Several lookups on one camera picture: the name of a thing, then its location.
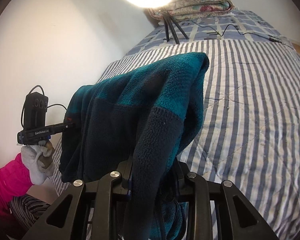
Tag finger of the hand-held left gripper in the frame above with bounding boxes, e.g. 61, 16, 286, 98
61, 122, 77, 133

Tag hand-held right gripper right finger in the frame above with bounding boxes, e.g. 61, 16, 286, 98
162, 161, 278, 240

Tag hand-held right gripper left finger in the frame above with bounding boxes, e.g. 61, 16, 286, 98
21, 156, 134, 240

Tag teal plaid fleece jacket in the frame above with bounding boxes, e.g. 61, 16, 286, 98
58, 52, 210, 240

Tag person's left forearm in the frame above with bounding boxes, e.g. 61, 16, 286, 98
0, 153, 32, 214

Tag person's left hand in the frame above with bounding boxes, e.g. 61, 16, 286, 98
21, 140, 56, 185

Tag blue white striped blanket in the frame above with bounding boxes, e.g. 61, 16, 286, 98
51, 39, 300, 238

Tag person's striped pants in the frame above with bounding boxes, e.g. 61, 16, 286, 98
10, 195, 52, 233

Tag black tripod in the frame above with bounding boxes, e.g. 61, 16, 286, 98
162, 9, 190, 44

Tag blue checkered bedsheet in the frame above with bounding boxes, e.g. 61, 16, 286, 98
124, 9, 294, 57

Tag folded floral quilt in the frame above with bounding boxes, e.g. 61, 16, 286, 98
150, 0, 235, 20

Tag black ring light cable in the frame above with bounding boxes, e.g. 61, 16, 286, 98
175, 17, 283, 43

